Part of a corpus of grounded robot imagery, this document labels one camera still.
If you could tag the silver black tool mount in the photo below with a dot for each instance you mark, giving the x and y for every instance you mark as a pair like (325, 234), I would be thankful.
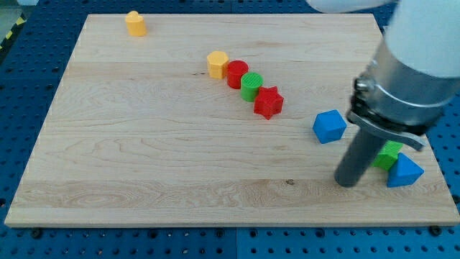
(392, 101)

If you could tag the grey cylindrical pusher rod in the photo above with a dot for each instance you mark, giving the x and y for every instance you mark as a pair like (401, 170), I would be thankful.
(361, 153)

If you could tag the blue cube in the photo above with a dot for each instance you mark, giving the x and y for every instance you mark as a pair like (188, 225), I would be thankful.
(329, 126)

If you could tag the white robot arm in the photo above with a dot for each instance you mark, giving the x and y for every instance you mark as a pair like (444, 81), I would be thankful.
(425, 36)

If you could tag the red star block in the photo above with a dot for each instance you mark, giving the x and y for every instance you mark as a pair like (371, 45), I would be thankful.
(268, 102)

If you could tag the blue triangle block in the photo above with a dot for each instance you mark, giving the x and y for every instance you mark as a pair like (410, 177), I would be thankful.
(404, 172)

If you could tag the wooden board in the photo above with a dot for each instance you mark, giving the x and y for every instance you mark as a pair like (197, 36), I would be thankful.
(139, 135)

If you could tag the green cylinder block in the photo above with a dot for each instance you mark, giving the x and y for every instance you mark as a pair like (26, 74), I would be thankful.
(250, 84)

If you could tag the red cylinder block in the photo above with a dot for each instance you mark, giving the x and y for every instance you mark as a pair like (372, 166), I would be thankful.
(235, 70)

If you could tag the yellow hexagon block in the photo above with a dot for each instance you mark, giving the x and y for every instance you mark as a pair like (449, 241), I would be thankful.
(217, 63)

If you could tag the yellow heart block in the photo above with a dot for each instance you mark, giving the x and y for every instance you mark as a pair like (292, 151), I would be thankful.
(135, 24)

